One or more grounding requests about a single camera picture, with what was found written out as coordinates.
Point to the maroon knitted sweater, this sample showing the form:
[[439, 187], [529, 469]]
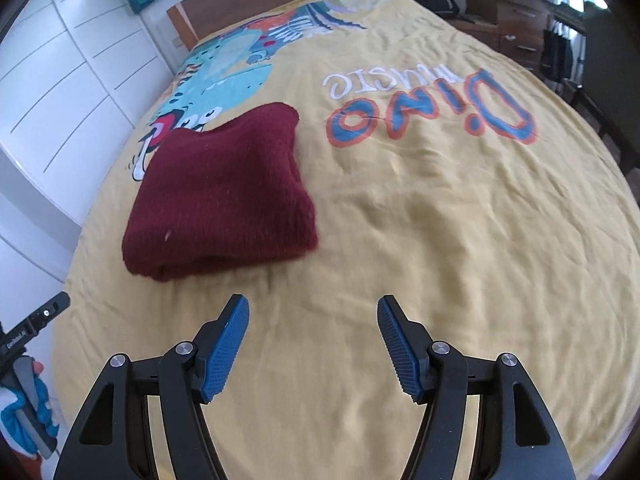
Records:
[[220, 200]]

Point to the person's left hand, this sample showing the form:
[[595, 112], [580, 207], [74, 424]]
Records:
[[12, 410]]

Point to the white wardrobe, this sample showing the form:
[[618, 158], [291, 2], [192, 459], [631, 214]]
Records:
[[65, 70]]

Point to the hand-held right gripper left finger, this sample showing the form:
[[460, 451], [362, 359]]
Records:
[[225, 355]]

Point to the yellow printed blanket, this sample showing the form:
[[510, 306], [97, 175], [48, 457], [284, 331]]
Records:
[[425, 240]]

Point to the dark chair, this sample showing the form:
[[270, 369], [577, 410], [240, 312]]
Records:
[[607, 75]]

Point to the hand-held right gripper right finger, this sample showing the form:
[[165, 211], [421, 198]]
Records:
[[400, 350]]

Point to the wooden chest of drawers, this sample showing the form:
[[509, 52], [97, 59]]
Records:
[[522, 20]]

